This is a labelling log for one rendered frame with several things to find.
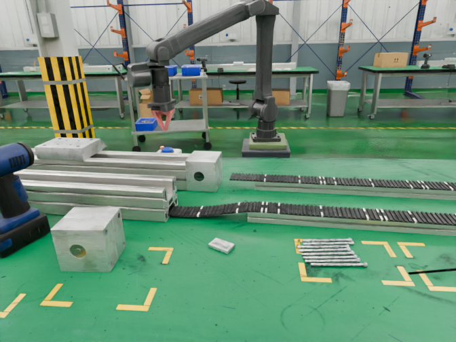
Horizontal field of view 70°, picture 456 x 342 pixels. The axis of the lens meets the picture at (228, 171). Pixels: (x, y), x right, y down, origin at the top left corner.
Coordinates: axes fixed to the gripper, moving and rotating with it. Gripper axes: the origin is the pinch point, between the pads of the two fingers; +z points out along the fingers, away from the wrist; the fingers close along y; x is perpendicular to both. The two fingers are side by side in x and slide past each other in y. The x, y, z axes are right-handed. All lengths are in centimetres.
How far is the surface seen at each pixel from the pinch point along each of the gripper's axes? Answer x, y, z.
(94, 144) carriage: -19.4, 12.0, 2.8
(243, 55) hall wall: -82, -726, 1
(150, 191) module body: 10.3, 36.8, 6.2
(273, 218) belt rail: 39, 33, 13
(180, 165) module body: 11.2, 17.9, 6.3
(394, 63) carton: 200, -489, 7
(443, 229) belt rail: 77, 32, 13
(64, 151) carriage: -25.0, 19.3, 3.3
